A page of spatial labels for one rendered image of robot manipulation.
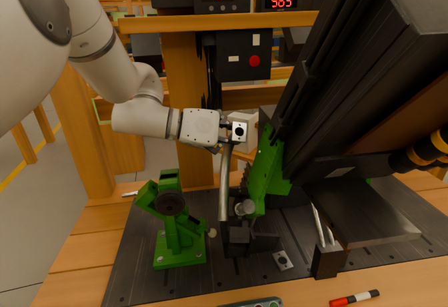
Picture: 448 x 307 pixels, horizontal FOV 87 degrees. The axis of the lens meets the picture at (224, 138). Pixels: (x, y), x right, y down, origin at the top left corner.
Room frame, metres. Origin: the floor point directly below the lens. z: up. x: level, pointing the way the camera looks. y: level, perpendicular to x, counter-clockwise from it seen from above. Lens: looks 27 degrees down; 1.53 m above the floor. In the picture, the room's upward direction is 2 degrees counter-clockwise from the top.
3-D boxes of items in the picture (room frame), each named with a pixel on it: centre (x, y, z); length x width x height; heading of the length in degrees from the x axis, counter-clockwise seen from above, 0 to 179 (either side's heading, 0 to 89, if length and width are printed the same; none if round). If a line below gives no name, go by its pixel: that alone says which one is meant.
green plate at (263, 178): (0.54, -0.13, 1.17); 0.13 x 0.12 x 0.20; 97
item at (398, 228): (0.52, -0.29, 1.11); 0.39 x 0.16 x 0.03; 7
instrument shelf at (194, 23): (0.87, -0.17, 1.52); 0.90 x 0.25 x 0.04; 97
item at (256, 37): (0.80, -0.06, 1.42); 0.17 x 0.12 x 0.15; 97
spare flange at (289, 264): (0.45, -0.15, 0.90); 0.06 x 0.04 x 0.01; 16
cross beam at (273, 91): (0.97, -0.16, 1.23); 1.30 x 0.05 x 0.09; 97
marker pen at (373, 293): (0.34, -0.30, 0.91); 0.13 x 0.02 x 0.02; 101
